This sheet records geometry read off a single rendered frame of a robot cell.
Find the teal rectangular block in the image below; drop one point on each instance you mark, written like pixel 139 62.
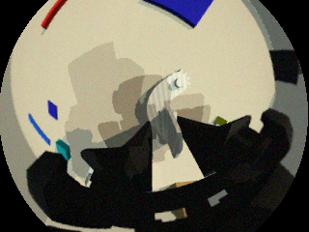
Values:
pixel 64 148

